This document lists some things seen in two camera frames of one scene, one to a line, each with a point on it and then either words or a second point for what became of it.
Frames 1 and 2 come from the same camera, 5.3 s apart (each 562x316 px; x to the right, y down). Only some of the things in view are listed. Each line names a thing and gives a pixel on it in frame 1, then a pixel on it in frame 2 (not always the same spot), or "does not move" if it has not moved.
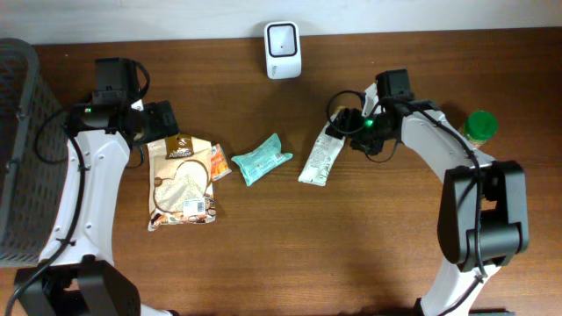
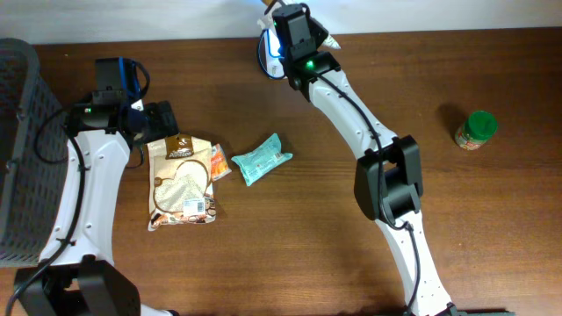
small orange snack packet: [219, 166] does not move
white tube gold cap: [322, 155] → [266, 22]
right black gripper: [350, 121] → [321, 30]
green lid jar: [480, 125] does not move
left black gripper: [161, 118] does not move
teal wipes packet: [264, 158] does not move
